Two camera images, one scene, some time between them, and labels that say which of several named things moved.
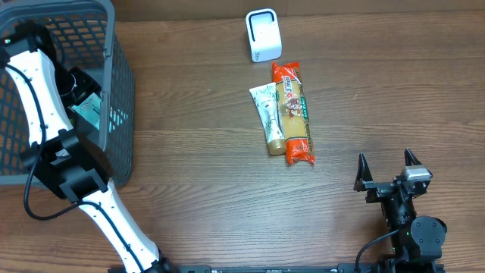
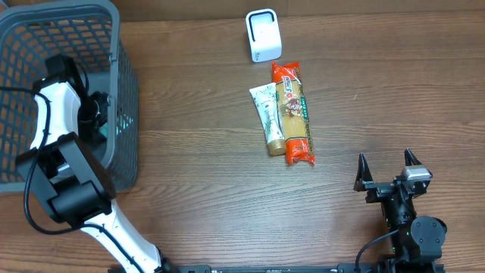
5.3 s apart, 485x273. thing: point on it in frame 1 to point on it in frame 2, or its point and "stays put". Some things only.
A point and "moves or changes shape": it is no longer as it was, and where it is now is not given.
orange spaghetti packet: [292, 99] stays put
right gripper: [364, 181] stays put
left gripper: [81, 89] to [98, 110]
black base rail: [299, 268] stays put
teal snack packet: [89, 109] moves or changes shape
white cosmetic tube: [265, 99] stays put
